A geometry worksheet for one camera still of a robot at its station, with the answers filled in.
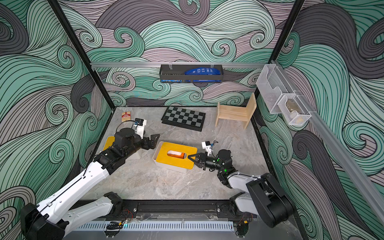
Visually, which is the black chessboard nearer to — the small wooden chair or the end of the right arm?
the small wooden chair

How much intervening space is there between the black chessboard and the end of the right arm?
324 mm

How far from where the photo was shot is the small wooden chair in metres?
0.97

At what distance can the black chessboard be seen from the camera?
108cm

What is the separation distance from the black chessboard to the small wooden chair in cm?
13

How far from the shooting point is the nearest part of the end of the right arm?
2.33 feet

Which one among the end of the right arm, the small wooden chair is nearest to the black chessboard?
the small wooden chair

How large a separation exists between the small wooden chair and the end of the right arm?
1.17 feet
